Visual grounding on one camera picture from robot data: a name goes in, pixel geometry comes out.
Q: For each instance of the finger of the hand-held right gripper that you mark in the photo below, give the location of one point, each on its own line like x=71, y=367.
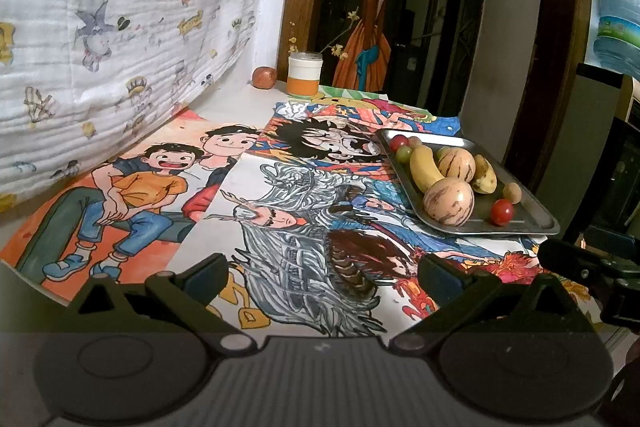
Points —
x=565, y=257

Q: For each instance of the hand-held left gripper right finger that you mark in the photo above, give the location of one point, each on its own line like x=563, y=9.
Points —
x=442, y=279

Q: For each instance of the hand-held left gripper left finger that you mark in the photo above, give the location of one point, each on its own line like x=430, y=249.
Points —
x=207, y=277

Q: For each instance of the metal baking tray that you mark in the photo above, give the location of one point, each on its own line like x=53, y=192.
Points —
x=530, y=219

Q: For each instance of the red cherry tomato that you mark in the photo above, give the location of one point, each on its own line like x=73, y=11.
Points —
x=502, y=212
x=398, y=142

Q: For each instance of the striped pepino melon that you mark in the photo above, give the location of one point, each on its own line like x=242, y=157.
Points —
x=447, y=202
x=456, y=164

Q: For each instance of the small brown round fruit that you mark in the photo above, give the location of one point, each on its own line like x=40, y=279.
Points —
x=415, y=141
x=512, y=192

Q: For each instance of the small spotted banana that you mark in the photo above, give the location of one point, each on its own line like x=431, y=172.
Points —
x=485, y=177

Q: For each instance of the large yellow banana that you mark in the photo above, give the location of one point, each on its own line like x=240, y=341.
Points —
x=422, y=169

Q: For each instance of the silver-haired figure drawing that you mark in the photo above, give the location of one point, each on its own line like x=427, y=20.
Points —
x=300, y=232

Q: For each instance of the two boys drawing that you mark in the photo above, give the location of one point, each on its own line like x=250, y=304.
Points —
x=125, y=207

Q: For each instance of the grey water dispenser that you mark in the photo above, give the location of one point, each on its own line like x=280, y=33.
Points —
x=600, y=107

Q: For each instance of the pirate cartoon drawing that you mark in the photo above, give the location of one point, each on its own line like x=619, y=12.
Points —
x=320, y=137

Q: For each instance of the red apple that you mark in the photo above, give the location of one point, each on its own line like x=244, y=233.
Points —
x=264, y=77

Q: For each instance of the white and orange cup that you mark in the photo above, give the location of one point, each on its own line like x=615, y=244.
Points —
x=305, y=82

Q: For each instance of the yellow flower twig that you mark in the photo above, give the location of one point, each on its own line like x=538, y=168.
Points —
x=340, y=52

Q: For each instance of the blue water jug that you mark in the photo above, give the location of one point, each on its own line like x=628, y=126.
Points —
x=617, y=7

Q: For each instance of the cartoon printed white blanket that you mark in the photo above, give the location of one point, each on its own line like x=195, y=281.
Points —
x=125, y=32

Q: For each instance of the dark door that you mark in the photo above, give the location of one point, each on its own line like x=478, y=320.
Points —
x=425, y=7

